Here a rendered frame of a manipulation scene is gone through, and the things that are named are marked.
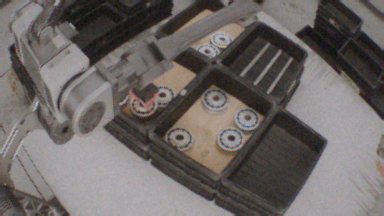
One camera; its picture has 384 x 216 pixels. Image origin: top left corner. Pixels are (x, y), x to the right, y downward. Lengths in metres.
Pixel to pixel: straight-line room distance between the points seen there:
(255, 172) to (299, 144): 0.24
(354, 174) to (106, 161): 1.18
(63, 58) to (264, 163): 0.96
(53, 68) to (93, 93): 0.15
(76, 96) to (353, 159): 1.43
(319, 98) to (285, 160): 0.53
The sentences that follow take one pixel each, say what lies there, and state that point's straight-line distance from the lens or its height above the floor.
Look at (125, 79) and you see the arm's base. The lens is 1.01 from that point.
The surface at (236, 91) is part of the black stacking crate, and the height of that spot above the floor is 0.87.
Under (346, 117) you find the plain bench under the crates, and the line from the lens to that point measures 2.15.
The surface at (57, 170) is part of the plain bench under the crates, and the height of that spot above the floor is 0.70.
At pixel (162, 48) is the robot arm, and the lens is 1.09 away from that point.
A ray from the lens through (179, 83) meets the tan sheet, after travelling 1.85.
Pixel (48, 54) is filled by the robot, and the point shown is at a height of 1.53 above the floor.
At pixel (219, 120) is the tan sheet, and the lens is 1.76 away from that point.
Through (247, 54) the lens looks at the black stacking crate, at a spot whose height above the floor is 0.83.
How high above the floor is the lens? 2.24
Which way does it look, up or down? 53 degrees down
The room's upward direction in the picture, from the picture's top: 7 degrees clockwise
